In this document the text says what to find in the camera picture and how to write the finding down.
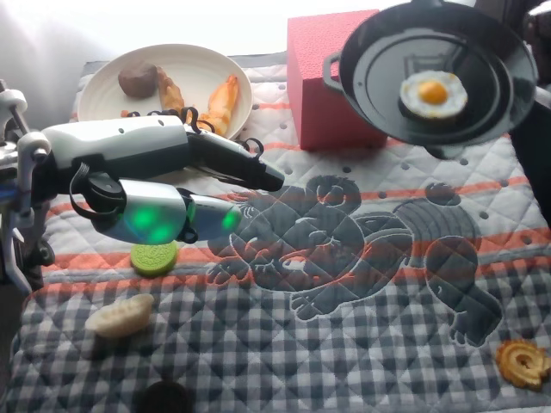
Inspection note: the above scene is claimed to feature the black frying pan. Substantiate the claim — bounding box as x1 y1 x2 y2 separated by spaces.
322 0 539 160

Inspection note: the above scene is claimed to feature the white toy dumpling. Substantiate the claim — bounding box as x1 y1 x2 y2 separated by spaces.
84 293 155 339

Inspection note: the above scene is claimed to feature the grey quilt with bear print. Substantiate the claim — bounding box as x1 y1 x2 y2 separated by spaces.
8 40 551 413

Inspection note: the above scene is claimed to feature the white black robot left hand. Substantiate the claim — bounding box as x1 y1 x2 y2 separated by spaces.
40 109 288 246

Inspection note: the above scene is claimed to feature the toy cooked shrimp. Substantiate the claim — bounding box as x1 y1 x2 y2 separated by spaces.
195 75 240 138

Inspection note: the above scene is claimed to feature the toy swirl butter cookie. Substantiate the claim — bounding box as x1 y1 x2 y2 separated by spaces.
494 338 551 391

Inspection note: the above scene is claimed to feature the red cube box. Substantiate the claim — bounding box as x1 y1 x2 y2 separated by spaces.
287 10 388 151

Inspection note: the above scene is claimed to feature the dark brown toy cookie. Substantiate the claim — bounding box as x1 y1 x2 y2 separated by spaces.
137 380 193 413

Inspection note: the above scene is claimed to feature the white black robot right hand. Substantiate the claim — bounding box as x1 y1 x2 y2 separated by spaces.
518 0 551 52

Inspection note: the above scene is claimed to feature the green toy sandwich cookie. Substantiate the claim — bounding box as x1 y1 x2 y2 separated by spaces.
130 240 179 279

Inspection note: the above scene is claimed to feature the toy golden fried piece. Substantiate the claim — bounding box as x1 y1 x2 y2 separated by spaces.
155 66 186 113

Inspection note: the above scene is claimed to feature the white round plate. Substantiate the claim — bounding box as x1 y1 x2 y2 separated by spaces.
76 42 254 141

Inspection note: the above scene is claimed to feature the toy fried egg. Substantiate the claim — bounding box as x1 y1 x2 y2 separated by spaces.
399 71 469 120

